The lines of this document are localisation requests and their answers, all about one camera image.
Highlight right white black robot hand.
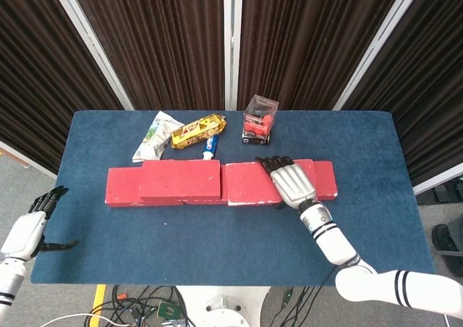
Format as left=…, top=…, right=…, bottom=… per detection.
left=255, top=156, right=319, bottom=211

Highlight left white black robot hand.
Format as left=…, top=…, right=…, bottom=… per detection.
left=0, top=185, right=80, bottom=261

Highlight red foam brick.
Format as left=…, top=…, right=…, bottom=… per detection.
left=138, top=159, right=221, bottom=207
left=224, top=159, right=318, bottom=208
left=182, top=163, right=229, bottom=206
left=104, top=166, right=145, bottom=208
left=311, top=160, right=339, bottom=201

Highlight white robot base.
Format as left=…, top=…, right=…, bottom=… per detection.
left=177, top=286, right=271, bottom=327

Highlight black printed box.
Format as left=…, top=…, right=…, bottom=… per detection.
left=241, top=129, right=271, bottom=146

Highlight clear box with red cups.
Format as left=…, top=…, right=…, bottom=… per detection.
left=242, top=94, right=280, bottom=140

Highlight blue white toothpaste tube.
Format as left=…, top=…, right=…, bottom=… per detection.
left=201, top=133, right=221, bottom=161

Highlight yellow floor tape strip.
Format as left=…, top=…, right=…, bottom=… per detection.
left=90, top=284, right=108, bottom=319

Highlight yellow biscuit package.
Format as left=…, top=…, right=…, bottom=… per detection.
left=170, top=113, right=228, bottom=150

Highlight blue table cloth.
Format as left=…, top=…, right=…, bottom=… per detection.
left=30, top=109, right=438, bottom=286

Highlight brown curtain partition panel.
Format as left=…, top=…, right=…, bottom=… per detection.
left=0, top=0, right=126, bottom=178
left=332, top=0, right=463, bottom=196
left=231, top=0, right=428, bottom=111
left=46, top=0, right=234, bottom=111

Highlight white green snack bag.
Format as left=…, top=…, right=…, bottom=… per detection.
left=132, top=110, right=185, bottom=164

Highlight black equipment pile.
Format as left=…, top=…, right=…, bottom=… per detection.
left=415, top=174, right=463, bottom=205

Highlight black rounded object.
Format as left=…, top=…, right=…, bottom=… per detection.
left=431, top=224, right=463, bottom=268

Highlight green circuit board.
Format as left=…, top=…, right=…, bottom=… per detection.
left=157, top=300, right=182, bottom=319

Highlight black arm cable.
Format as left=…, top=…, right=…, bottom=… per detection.
left=317, top=264, right=339, bottom=289

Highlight white floor cable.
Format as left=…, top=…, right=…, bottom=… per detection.
left=45, top=313, right=124, bottom=327

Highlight black cables with connectors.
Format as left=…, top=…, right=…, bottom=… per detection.
left=277, top=286, right=316, bottom=327

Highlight black floor cable tangle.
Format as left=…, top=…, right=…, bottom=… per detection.
left=92, top=285, right=192, bottom=327

